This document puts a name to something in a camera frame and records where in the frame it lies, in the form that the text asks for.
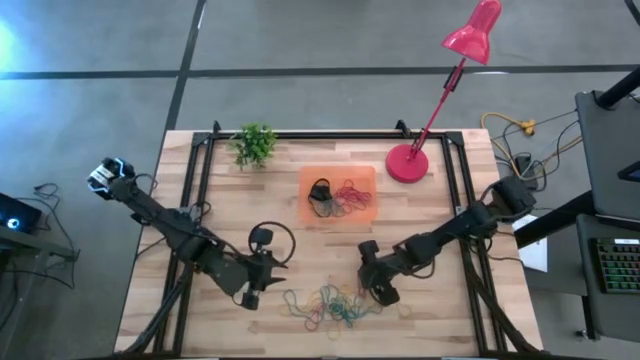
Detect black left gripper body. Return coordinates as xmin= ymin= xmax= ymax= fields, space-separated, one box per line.
xmin=242 ymin=227 xmax=274 ymax=311

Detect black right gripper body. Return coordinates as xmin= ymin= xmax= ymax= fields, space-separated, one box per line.
xmin=357 ymin=239 xmax=409 ymax=307

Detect rubber bands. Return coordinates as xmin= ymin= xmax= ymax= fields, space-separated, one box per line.
xmin=380 ymin=298 xmax=415 ymax=321

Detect red rubber band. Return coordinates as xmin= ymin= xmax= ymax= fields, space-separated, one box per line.
xmin=333 ymin=178 xmax=374 ymax=211
xmin=337 ymin=187 xmax=374 ymax=215
xmin=302 ymin=307 xmax=322 ymax=332

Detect orange translucent plastic bin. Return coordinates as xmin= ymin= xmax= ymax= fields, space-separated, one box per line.
xmin=298 ymin=165 xmax=380 ymax=226

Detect green plant in white pot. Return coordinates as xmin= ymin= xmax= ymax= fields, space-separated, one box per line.
xmin=229 ymin=122 xmax=279 ymax=171

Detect white paper sheet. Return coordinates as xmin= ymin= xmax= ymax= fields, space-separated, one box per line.
xmin=512 ymin=213 xmax=550 ymax=274

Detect black power adapter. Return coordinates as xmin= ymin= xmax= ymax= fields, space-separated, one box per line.
xmin=514 ymin=153 xmax=540 ymax=191

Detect dark grey side stand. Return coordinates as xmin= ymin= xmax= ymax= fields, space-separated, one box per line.
xmin=0 ymin=225 xmax=81 ymax=264

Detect grey table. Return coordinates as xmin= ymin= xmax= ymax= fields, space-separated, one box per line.
xmin=575 ymin=213 xmax=640 ymax=344

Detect backlit computer keyboard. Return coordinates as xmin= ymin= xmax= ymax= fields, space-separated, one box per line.
xmin=591 ymin=237 xmax=640 ymax=296

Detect red desk lamp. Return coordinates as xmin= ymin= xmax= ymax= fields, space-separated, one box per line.
xmin=384 ymin=0 xmax=504 ymax=185

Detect dark grey desk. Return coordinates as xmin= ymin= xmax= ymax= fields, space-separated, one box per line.
xmin=574 ymin=89 xmax=640 ymax=221

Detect small black screen device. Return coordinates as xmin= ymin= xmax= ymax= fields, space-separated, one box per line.
xmin=617 ymin=159 xmax=640 ymax=184

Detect black pole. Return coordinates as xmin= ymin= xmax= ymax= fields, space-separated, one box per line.
xmin=597 ymin=67 xmax=640 ymax=109

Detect black left camera cable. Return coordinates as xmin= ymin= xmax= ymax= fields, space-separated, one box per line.
xmin=247 ymin=220 xmax=297 ymax=267

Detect black aluminium table frame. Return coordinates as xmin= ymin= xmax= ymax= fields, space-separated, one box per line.
xmin=117 ymin=119 xmax=549 ymax=359

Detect yellow extension cable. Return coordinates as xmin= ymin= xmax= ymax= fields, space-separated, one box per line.
xmin=480 ymin=111 xmax=585 ymax=182

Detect black floor cable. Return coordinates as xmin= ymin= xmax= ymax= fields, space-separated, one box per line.
xmin=32 ymin=181 xmax=79 ymax=291

